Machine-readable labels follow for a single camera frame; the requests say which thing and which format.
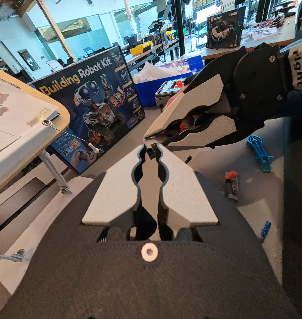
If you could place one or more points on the yellow bin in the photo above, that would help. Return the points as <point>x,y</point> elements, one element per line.
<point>138,49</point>

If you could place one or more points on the wooden support post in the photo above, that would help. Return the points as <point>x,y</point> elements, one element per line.
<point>56,30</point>

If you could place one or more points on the background wooden table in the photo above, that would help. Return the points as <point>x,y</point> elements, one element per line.
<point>215,53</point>

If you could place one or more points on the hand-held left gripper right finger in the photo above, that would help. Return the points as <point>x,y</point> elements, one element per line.
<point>188,199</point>

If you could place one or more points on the small black pin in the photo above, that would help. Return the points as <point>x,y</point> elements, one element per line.
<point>188,159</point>

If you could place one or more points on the whiteboard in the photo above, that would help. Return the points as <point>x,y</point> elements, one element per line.
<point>148,20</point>

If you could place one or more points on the grey tube connector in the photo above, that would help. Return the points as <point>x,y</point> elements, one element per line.
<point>260,237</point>

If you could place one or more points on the blue storage bin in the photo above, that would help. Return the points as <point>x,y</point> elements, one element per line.
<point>146,94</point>

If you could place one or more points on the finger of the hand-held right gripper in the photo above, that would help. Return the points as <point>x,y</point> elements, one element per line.
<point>190,99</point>
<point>215,132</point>

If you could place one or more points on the dark blue robot kit box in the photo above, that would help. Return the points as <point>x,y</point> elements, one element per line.
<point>98,82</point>

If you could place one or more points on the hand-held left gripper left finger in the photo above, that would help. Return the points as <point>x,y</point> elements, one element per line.
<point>111,199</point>

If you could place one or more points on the dark textured mat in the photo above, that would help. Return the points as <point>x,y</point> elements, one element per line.
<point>298,199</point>

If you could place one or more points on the blue holed rod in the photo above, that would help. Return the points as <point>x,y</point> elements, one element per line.
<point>266,228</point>

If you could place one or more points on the turquoise plastic tool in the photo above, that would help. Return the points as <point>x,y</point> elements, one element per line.
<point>259,149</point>

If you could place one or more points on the grey cylinder assembly orange connector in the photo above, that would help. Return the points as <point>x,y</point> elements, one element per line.
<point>232,185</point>

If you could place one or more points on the white paper sheets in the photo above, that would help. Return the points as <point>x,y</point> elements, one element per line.
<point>151,72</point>

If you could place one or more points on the toy tracked robot orange wheels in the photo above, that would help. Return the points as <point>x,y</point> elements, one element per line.
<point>165,92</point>

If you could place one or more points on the black pole ribbed disc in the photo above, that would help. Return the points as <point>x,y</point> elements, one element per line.
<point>180,25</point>

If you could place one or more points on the black car model box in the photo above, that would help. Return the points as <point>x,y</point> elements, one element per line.
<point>223,30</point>

